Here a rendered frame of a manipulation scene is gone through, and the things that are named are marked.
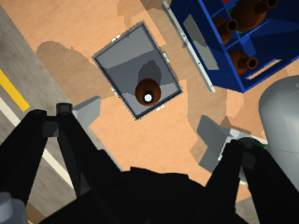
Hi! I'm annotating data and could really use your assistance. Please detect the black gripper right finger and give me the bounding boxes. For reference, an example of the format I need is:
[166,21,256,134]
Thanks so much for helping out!
[187,115,299,224]

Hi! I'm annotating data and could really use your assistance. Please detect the blue plastic crate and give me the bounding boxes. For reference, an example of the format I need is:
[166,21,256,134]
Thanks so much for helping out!
[170,0,299,87]

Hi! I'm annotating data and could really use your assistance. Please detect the white flat bar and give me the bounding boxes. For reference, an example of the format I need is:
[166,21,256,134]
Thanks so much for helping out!
[162,0,215,92]

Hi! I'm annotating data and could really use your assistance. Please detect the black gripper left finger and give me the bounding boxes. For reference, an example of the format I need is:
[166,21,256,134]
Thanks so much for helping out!
[0,95,152,224]

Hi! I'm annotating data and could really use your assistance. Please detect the brown bottle with red label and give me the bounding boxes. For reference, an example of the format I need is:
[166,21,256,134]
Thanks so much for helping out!
[135,78,162,106]

